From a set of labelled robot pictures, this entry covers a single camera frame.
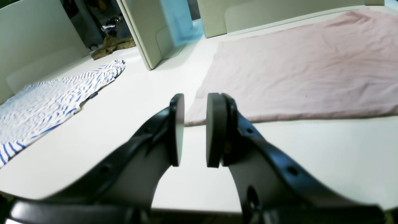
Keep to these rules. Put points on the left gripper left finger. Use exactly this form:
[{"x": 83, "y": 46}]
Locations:
[{"x": 130, "y": 174}]

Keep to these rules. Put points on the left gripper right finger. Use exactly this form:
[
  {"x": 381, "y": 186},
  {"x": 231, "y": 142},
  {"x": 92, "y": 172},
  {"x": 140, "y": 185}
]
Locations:
[{"x": 265, "y": 176}]

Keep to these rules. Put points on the pink T-shirt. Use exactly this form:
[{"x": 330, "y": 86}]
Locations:
[{"x": 341, "y": 68}]

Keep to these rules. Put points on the blue striped white shirt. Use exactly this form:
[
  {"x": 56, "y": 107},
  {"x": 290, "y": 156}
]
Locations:
[{"x": 43, "y": 106}]

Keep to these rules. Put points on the grey bin right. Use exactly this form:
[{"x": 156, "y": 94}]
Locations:
[{"x": 147, "y": 24}]

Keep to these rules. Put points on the grey bin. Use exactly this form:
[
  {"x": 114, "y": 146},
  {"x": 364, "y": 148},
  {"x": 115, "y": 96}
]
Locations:
[
  {"x": 147, "y": 24},
  {"x": 37, "y": 39},
  {"x": 221, "y": 17}
]

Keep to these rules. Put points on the grey bin front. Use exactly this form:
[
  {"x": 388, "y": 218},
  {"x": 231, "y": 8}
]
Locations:
[{"x": 221, "y": 17}]

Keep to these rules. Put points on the grey bin far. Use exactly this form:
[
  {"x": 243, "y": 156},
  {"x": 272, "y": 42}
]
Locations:
[{"x": 37, "y": 39}]

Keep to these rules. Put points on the blue cloth in bin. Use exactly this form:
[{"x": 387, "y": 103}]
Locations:
[{"x": 183, "y": 21}]

